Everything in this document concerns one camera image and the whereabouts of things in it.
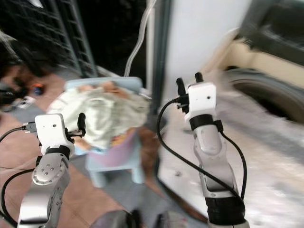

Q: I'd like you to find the white top-load washing machine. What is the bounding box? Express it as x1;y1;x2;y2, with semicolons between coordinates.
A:
153;0;304;228

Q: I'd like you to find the dark washing machine lid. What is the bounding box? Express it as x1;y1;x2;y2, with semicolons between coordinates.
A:
238;0;304;60

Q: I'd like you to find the pale green crumpled garment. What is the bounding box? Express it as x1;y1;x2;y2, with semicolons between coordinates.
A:
49;87;153;151

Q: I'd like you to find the pink plastic basin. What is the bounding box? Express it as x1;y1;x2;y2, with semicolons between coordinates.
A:
85;129;141;170

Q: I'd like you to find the white printed paper card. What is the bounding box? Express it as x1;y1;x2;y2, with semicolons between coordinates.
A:
21;96;37;108

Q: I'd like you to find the small orange black object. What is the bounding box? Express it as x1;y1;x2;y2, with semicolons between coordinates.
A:
31;83;45;95

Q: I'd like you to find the light blue plastic stool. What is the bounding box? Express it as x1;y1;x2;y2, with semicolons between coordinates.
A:
66;77;146;189

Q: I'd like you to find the grey robot left leg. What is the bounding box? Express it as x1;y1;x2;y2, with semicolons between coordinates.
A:
89;210;142;228

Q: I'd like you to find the grey robot leg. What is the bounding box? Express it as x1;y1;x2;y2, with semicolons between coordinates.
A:
89;210;142;228
156;211;177;228

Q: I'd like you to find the dark metal grille gate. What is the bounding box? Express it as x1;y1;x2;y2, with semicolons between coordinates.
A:
0;0;99;79

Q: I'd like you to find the grey robot right leg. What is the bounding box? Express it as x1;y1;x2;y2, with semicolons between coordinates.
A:
156;211;177;228

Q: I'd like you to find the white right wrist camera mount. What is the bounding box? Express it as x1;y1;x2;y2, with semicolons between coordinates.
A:
185;82;218;120

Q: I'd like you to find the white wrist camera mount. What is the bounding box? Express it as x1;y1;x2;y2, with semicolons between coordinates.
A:
34;114;66;155
185;82;218;120

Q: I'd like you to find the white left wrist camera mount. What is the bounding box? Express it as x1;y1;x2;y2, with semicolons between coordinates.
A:
34;114;66;155

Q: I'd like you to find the white water hose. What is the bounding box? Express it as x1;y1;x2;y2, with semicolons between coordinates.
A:
123;0;158;77

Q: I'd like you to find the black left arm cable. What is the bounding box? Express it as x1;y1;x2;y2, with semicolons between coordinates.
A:
0;122;39;228

